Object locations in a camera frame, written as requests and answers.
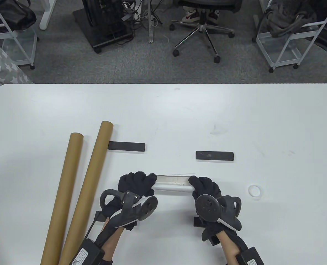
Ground person's right hand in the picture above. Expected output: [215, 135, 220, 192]
[188, 176, 241, 246]

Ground person's left hand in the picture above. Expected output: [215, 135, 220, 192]
[103, 172, 157, 232]

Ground grey hand controller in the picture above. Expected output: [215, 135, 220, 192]
[195, 194, 242, 231]
[100, 189, 158, 228]

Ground white cartoon figures poster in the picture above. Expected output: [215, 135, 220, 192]
[152, 174, 196, 193]

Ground brown cardboard mailing tube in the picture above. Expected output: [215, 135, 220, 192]
[41, 132, 84, 265]
[59, 121, 114, 265]

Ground person's right forearm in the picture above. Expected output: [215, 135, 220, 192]
[217, 230, 240, 263]

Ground white desk leg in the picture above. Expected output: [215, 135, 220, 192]
[39, 0, 57, 30]
[148, 0, 156, 43]

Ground white wheeled cart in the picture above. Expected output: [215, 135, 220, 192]
[0, 0, 39, 70]
[253, 0, 327, 73]

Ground black wheeled equipment stand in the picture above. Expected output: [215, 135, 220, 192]
[72, 0, 135, 53]

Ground black office chair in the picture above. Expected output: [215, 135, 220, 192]
[169, 0, 244, 64]

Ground grey backpack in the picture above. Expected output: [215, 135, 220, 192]
[264, 0, 318, 38]

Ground black bag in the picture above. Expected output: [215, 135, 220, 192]
[0, 0, 37, 31]

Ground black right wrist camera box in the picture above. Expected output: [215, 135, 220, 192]
[235, 247, 265, 265]

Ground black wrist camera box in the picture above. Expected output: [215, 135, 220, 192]
[70, 239, 104, 265]
[235, 247, 265, 265]

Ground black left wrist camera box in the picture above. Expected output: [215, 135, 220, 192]
[70, 239, 104, 265]

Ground black cable bundle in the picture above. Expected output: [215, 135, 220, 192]
[122, 0, 164, 28]

